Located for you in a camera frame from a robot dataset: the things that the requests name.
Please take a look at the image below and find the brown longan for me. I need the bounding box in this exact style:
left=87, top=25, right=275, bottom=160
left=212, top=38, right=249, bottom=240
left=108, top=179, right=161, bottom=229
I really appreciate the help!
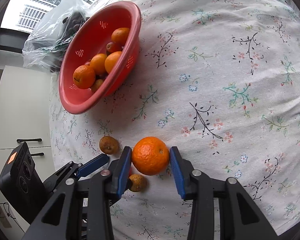
left=99, top=136, right=119, bottom=155
left=90, top=79, right=104, bottom=93
left=129, top=174, right=147, bottom=192

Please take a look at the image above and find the bumpy top mandarin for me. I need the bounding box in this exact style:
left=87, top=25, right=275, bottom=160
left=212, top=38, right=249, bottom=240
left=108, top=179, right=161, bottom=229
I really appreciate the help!
left=131, top=137, right=170, bottom=176

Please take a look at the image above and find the mandarin with stem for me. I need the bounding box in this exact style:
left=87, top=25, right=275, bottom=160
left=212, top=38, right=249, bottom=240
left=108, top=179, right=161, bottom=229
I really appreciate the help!
left=73, top=65, right=96, bottom=89

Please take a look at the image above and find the smooth orange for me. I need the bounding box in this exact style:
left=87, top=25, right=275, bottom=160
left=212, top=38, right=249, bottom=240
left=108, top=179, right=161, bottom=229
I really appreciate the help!
left=90, top=54, right=107, bottom=75

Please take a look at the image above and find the lone front orange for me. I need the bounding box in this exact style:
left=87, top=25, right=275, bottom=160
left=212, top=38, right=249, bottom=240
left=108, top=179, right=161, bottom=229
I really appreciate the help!
left=104, top=51, right=122, bottom=74

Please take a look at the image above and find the clear plastic bag of chestnuts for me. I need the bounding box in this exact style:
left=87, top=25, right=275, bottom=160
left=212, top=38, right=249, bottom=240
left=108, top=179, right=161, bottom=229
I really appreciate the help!
left=22, top=0, right=89, bottom=73

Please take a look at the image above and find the red plastic colander bowl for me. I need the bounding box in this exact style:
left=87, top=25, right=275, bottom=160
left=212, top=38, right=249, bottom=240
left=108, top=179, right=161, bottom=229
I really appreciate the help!
left=59, top=1, right=141, bottom=114

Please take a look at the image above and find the floral white tablecloth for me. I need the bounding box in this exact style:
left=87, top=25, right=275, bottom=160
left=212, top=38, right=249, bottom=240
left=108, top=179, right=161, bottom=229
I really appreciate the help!
left=49, top=0, right=300, bottom=234

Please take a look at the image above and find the left tracking camera box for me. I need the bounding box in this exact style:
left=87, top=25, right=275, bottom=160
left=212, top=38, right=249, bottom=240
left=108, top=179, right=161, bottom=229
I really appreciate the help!
left=0, top=142, right=48, bottom=224

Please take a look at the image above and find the white cabinet with black handles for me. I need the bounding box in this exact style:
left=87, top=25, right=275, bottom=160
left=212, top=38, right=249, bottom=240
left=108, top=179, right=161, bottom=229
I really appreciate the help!
left=0, top=66, right=55, bottom=180

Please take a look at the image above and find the black window frame left post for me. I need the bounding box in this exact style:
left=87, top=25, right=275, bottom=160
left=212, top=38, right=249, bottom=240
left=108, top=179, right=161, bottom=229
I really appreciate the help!
left=0, top=28, right=29, bottom=54

